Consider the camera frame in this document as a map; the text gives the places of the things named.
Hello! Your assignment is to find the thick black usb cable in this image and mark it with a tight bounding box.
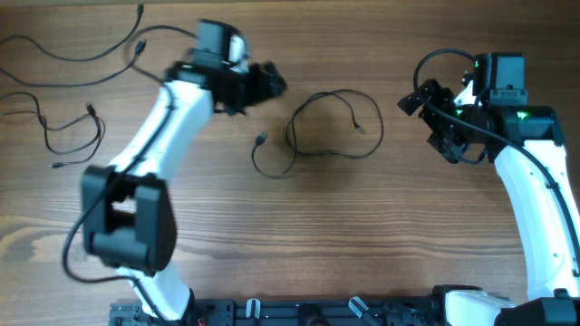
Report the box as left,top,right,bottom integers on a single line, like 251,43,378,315
0,3,148,89

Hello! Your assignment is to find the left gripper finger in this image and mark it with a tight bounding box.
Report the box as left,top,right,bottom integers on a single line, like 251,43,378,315
226,88,285,116
261,62,287,93

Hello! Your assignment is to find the left camera cable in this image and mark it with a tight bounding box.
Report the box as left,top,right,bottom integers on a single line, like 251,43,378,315
62,24,200,326

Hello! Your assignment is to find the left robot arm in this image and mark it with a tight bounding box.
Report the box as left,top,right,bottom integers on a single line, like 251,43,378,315
73,19,286,325

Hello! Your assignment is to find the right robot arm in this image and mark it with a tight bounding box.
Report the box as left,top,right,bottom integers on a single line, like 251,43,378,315
398,50,579,325

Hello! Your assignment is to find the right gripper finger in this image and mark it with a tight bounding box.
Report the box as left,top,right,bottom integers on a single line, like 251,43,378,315
397,88,429,116
427,133,463,164

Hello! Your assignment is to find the black micro usb cable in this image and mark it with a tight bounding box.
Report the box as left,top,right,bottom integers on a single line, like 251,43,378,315
251,89,385,179

